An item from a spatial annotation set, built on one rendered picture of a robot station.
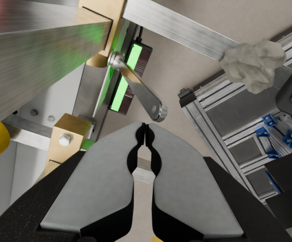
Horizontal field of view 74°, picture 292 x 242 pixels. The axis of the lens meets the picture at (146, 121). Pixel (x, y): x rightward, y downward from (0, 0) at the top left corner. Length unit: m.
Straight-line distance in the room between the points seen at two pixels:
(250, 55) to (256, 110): 0.88
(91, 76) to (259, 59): 0.33
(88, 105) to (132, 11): 0.28
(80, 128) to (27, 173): 0.51
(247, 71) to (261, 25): 0.97
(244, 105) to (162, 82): 0.47
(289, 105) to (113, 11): 0.21
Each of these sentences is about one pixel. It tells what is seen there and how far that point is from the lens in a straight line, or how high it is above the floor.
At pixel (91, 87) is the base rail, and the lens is 0.47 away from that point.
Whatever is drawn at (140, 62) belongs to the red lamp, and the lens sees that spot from 0.44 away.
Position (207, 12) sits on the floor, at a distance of 1.17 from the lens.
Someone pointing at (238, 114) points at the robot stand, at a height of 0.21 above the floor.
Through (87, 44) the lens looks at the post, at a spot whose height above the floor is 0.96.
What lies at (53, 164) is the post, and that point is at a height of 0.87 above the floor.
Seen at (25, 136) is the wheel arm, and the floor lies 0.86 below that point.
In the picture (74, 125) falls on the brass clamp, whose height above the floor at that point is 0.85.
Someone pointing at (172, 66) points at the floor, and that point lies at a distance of 1.16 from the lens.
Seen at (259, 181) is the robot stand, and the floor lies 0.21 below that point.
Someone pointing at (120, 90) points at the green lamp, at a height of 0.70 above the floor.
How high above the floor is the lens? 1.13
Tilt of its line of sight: 62 degrees down
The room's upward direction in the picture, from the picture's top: 178 degrees counter-clockwise
